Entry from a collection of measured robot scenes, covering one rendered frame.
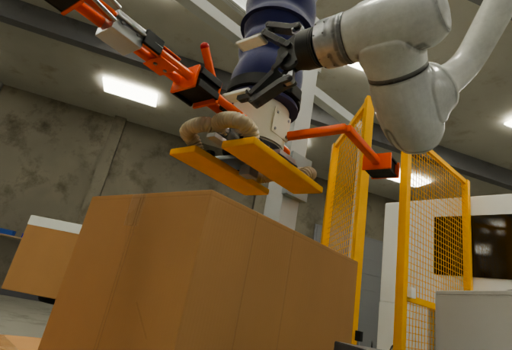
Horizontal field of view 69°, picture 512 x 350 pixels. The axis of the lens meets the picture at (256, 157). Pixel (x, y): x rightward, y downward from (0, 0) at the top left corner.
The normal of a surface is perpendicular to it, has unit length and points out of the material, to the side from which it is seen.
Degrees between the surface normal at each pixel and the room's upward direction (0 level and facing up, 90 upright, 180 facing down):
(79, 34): 90
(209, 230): 90
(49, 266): 90
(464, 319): 90
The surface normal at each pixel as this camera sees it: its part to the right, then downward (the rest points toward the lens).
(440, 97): 0.46, 0.18
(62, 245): 0.07, -0.36
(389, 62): -0.41, 0.61
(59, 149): 0.31, -0.30
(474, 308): -0.93, -0.28
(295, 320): 0.78, -0.09
